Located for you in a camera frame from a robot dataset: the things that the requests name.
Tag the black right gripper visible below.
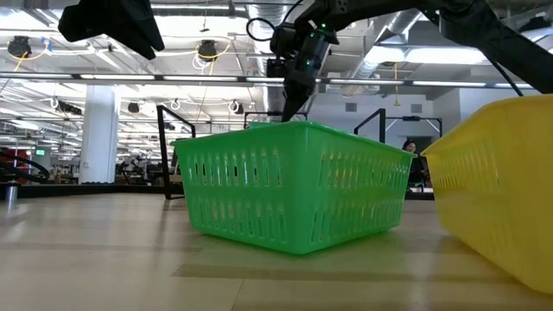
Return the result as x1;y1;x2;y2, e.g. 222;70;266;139
270;23;340;124

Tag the green plastic slotted basket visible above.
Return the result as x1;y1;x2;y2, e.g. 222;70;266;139
171;119;418;256

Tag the yellow plastic slotted basket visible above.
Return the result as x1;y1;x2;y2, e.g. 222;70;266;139
420;93;553;295

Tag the long ceiling light bar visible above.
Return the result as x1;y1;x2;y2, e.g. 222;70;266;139
0;72;553;90

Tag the person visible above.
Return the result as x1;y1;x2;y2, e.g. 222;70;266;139
400;138;429;187

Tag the silver metal cylinder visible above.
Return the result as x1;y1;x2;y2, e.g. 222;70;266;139
3;181;20;206

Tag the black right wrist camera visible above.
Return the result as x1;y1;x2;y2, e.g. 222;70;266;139
265;58;287;79

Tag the black background station frame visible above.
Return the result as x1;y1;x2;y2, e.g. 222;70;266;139
243;111;309;131
385;115;444;162

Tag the wide silver ceiling duct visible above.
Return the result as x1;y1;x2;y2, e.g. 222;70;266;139
246;0;299;114

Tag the hanging black cable reel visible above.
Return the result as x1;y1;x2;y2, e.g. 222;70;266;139
196;39;219;63
7;35;34;60

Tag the slanted silver ceiling duct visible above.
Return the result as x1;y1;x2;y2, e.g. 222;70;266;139
345;8;433;94

